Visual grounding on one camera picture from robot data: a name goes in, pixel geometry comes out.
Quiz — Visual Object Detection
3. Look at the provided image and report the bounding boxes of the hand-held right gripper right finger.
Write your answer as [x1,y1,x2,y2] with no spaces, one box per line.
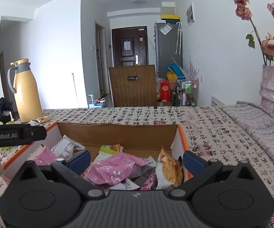
[169,150,261,200]

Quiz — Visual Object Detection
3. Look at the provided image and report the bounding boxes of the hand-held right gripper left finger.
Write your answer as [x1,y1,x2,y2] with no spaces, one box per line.
[14,150,106,200]

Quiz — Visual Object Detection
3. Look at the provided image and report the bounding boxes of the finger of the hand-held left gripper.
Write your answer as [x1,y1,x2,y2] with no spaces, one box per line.
[30,125,48,142]

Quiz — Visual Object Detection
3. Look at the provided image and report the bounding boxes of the white brown print snack packet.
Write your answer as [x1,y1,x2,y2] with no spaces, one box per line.
[51,135,85,161]

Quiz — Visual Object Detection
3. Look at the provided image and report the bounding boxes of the small pink snack packet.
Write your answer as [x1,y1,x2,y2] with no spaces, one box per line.
[33,145,59,166]

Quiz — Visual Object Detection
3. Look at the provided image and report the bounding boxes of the white cracker snack packet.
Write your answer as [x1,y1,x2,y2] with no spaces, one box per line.
[155,145,183,190]

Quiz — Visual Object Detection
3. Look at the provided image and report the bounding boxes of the white green snack packet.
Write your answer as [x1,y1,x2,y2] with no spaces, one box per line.
[93,144,124,162]

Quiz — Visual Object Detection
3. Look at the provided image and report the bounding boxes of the large pink snack packet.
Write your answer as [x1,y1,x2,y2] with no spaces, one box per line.
[83,152,150,186]

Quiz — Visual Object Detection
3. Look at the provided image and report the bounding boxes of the red orange cardboard box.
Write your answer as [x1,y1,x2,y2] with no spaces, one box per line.
[2,122,195,190]

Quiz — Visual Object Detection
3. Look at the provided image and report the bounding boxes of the silver grey snack packet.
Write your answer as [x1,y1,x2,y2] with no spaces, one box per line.
[130,157,156,178]

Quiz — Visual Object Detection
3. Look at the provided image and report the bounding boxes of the plain white snack packet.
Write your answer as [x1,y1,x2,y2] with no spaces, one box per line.
[110,178,140,190]

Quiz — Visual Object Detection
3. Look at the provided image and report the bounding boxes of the light green snack packet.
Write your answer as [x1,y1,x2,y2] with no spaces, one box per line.
[0,145,23,151]

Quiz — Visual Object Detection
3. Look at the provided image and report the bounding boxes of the black bag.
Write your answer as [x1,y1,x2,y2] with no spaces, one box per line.
[0,97,15,123]

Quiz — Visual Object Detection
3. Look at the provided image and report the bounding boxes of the yellow thermos jug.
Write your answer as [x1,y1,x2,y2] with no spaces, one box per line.
[7,59,43,123]

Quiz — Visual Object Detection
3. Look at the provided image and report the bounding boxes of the pet water fountain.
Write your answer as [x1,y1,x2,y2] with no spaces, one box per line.
[88,94,106,108]

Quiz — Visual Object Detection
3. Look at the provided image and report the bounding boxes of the folded grey patterned cloth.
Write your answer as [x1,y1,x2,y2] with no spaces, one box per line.
[219,101,274,174]

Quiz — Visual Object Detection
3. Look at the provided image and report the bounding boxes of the red gift box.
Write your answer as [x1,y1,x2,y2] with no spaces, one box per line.
[159,79,171,102]

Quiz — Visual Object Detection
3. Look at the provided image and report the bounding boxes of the wooden chair back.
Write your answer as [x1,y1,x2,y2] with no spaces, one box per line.
[108,65,157,107]

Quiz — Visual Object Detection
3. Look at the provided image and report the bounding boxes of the pale purple dried stems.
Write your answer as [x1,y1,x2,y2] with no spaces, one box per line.
[184,56,200,79]

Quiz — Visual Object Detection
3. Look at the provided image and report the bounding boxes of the blue plastic bin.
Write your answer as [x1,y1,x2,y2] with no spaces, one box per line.
[164,63,183,76]

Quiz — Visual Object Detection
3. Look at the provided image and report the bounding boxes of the pink glitter vase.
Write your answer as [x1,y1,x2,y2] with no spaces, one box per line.
[259,64,274,114]

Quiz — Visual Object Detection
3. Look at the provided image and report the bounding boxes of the dark brown door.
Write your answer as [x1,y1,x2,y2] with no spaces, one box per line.
[111,27,149,67]

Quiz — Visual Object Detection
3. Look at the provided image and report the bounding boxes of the grey refrigerator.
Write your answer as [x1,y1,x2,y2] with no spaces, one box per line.
[154,21,183,79]

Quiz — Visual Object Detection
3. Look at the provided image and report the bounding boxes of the white folded umbrella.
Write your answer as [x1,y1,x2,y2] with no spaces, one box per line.
[175,22,183,55]

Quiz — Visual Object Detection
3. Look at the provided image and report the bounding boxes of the paper sheet in sleeve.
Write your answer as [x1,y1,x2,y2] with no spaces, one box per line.
[159,24,172,35]

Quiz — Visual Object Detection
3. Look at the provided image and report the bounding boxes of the dried pink rose bouquet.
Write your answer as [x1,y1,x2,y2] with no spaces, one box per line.
[231,0,274,70]

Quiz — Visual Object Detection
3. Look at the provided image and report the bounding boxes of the wire storage cart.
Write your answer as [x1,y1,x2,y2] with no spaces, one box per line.
[176,77,199,107]

